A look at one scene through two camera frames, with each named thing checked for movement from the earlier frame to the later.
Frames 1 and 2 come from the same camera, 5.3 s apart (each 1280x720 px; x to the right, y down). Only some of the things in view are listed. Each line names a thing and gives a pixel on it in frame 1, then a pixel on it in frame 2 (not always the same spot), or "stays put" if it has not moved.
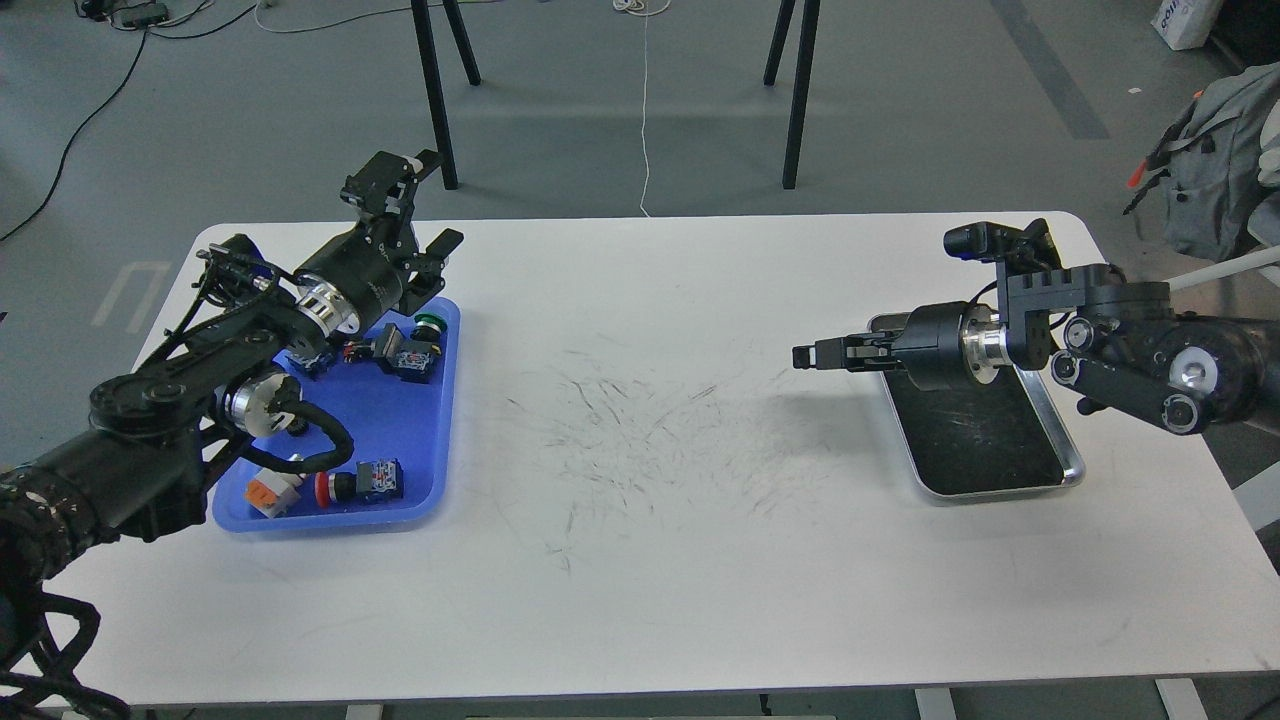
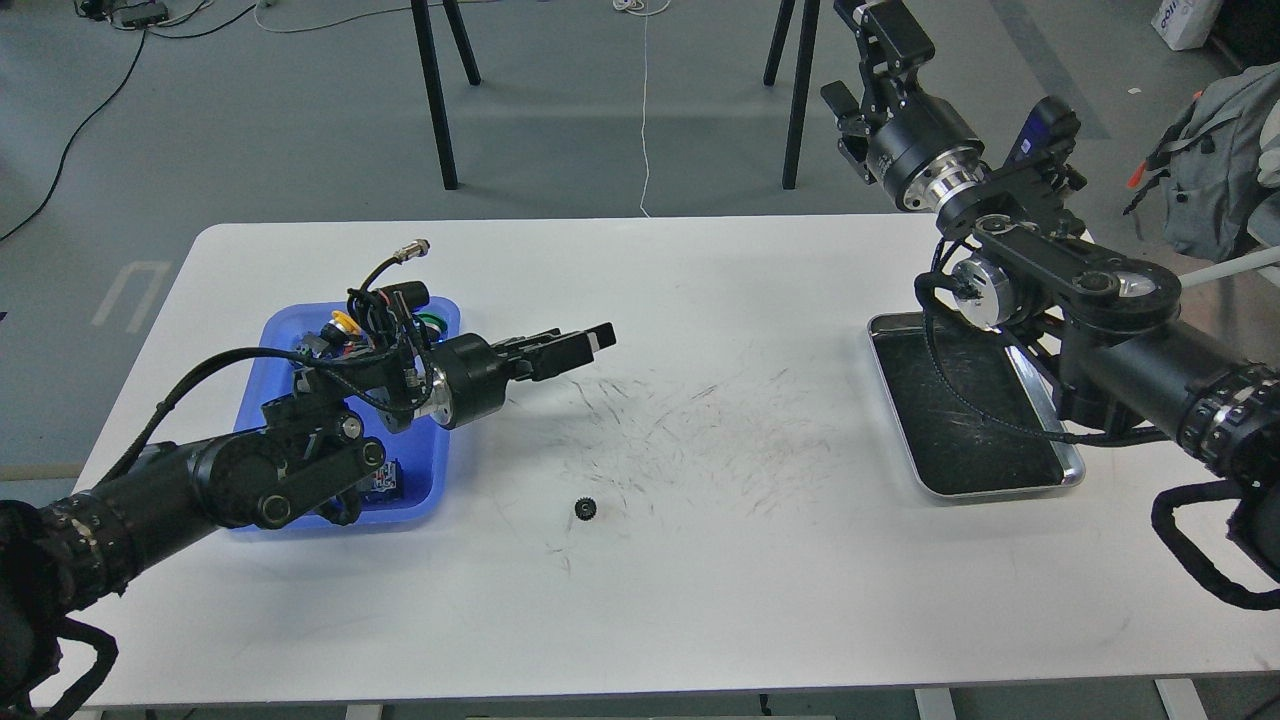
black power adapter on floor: [131, 16] stays put
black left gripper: [379, 265] -> [471, 374]
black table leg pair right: [807, 44] stays put
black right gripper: [933, 341] -> [917, 144]
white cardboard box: [1186, 24] stays put
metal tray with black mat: [975, 437] stays put
